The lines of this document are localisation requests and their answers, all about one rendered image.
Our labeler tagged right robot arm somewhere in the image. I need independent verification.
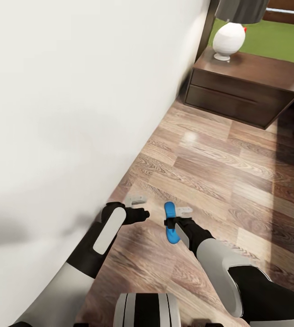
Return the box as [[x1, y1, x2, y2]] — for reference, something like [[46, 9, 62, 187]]
[[164, 207, 294, 327]]

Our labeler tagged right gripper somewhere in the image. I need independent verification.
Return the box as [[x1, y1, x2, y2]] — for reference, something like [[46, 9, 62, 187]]
[[164, 217, 179, 229]]

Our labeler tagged sandal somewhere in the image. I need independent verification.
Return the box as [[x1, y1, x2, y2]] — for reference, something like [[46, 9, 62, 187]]
[[164, 202, 180, 244]]

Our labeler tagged robot trunk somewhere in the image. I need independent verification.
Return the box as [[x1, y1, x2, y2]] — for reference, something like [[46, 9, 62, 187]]
[[113, 293, 181, 327]]

